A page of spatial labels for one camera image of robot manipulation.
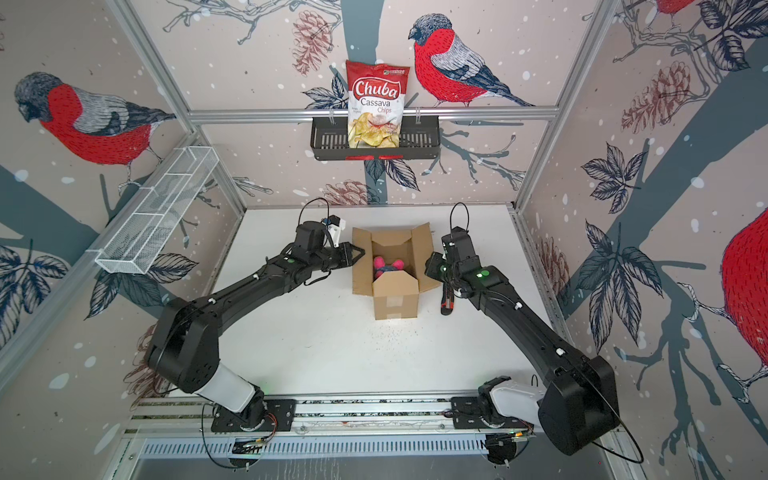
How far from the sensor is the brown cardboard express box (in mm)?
804

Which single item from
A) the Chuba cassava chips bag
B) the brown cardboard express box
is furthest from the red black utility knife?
the Chuba cassava chips bag

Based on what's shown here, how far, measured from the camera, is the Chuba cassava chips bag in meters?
0.83

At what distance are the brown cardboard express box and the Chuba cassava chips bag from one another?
0.28 metres

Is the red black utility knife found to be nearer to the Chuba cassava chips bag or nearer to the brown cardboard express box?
the brown cardboard express box
